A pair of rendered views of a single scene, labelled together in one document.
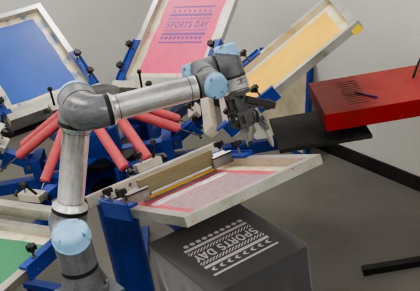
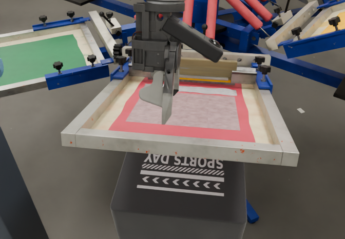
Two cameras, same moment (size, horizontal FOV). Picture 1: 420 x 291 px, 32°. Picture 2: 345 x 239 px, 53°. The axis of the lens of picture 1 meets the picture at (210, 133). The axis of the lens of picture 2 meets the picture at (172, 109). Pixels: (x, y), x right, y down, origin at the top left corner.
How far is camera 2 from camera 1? 1.90 m
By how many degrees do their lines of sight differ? 34
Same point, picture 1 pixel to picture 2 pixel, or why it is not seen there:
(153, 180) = not seen: hidden behind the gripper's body
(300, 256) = (230, 227)
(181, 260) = not seen: hidden behind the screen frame
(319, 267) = (331, 190)
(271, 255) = (201, 206)
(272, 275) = (188, 225)
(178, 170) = (192, 65)
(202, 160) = (222, 68)
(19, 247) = (75, 59)
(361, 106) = not seen: outside the picture
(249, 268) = (168, 204)
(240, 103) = (153, 26)
